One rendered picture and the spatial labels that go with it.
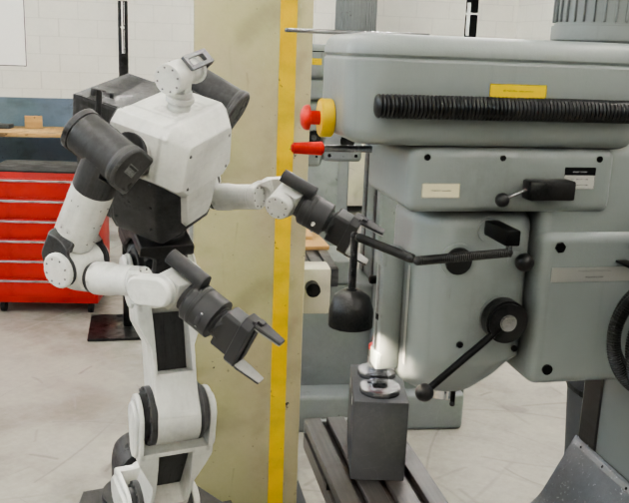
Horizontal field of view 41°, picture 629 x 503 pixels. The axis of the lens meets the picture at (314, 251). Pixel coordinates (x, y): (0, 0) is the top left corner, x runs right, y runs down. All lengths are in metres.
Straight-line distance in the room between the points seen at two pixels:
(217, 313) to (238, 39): 1.56
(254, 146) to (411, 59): 1.88
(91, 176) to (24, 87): 8.68
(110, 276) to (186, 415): 0.41
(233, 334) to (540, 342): 0.60
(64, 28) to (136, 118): 8.53
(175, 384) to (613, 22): 1.23
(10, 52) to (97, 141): 8.71
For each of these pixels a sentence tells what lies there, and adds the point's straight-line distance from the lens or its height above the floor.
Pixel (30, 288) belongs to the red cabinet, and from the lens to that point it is 6.08.
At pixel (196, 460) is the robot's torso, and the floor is 0.88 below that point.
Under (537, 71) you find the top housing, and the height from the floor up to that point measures 1.84.
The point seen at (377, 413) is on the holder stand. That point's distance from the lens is 1.84.
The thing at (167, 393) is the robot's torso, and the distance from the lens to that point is 2.00.
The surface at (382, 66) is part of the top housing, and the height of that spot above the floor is 1.84.
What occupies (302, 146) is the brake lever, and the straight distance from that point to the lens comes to 1.42.
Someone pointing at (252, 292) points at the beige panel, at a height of 0.96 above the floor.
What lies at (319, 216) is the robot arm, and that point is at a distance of 2.07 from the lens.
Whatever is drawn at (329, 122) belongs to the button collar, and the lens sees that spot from 1.30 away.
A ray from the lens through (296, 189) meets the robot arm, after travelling 2.08.
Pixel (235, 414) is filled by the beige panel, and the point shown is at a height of 0.46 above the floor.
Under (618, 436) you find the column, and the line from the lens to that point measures 1.73.
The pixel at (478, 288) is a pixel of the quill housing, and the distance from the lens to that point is 1.35.
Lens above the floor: 1.86
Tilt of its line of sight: 14 degrees down
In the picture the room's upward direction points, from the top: 2 degrees clockwise
